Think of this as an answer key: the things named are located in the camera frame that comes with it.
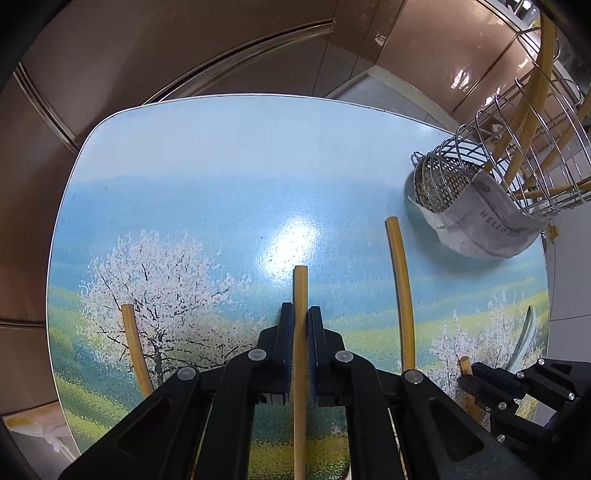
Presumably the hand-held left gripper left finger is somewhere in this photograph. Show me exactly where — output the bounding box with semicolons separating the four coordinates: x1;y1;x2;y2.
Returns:
59;302;295;480

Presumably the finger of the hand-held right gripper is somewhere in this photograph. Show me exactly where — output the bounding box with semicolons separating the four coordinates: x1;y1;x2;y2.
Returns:
461;361;529;418
521;357;579;412

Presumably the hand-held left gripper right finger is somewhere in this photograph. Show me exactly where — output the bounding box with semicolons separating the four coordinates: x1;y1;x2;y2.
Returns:
307;305;541;480

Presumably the wooden chopstick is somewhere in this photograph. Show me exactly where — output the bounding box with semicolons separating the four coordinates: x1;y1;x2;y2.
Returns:
502;88;550;188
540;124;578;171
121;303;154;398
526;177;591;199
292;265;310;480
385;215;417;374
485;13;560;171
458;356;485;422

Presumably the metal spoon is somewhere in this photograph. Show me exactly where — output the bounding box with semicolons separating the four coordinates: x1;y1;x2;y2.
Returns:
505;306;539;376

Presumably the metal wire utensil holder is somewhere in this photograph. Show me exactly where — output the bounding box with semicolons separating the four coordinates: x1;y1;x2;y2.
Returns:
410;27;591;219

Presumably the grey cloth pouch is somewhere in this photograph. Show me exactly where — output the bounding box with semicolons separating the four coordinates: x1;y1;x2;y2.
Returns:
406;170;551;260

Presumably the white plastic bag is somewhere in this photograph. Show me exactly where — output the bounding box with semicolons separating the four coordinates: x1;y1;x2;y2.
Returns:
0;401;80;464

